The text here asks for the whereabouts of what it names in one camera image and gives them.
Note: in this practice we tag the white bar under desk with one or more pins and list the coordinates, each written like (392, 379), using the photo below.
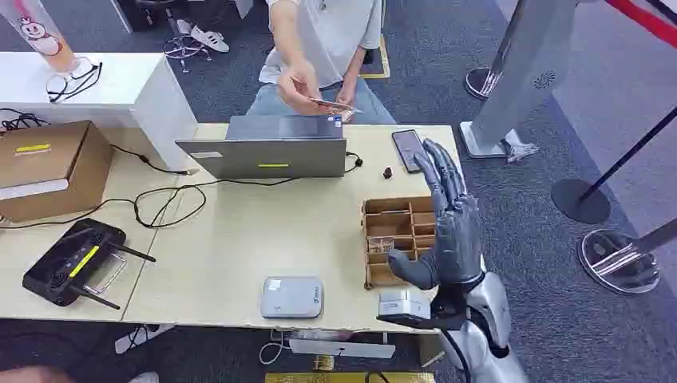
(341, 349)

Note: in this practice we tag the black router with antennas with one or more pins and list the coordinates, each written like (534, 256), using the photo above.
(71, 264)

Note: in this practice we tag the flat grey card reader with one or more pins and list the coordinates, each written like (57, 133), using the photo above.
(292, 297)

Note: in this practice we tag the golden patterned card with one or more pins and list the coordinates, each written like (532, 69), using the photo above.
(336, 104)

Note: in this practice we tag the black stanchion with round base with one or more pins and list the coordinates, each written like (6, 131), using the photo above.
(581, 201)

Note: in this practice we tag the chrome stanchion base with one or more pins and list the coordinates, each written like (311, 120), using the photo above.
(482, 82)

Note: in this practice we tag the grey laptop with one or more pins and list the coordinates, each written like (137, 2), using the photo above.
(275, 153)

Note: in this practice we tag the person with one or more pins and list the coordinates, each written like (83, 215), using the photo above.
(322, 37)

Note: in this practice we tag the yellow-edged floor mat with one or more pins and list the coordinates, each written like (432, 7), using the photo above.
(378, 66)

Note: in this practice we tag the person's hand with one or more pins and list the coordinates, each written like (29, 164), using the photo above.
(347, 95)
(297, 87)

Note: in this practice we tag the patterned card in box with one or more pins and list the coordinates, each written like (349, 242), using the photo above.
(381, 245)

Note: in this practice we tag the black smartphone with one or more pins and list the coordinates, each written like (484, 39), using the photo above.
(408, 149)

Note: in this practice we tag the white power strip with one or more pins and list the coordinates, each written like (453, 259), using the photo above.
(140, 338)

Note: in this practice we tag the gold strip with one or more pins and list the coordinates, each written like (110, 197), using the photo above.
(349, 378)

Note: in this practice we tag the small dark round object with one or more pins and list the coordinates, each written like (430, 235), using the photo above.
(387, 173)

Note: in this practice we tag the wooden card box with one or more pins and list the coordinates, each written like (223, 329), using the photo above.
(394, 227)

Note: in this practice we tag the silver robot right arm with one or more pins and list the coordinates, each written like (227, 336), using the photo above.
(489, 328)

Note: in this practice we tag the red barrier belt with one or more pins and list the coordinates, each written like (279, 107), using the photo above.
(642, 20)

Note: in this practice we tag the pink cartoon display stand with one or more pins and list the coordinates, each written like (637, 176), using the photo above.
(42, 37)

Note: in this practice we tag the white striped shoes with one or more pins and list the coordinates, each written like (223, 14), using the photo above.
(207, 37)

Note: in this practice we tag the white cabinet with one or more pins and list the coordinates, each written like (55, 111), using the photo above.
(132, 95)

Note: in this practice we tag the person's left hand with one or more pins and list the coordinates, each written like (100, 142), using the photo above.
(347, 95)

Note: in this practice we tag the clear base stanchion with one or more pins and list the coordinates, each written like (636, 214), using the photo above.
(619, 261)

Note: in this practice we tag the brown cardboard box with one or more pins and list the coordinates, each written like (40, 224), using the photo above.
(47, 169)

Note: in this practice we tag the person's right hand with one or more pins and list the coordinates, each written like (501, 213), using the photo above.
(297, 87)

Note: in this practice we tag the chrome chair base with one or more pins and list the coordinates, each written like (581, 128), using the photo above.
(185, 50)

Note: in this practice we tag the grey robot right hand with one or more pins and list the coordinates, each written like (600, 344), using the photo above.
(455, 232)

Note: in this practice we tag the white gate pillar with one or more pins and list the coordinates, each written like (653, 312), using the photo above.
(521, 74)

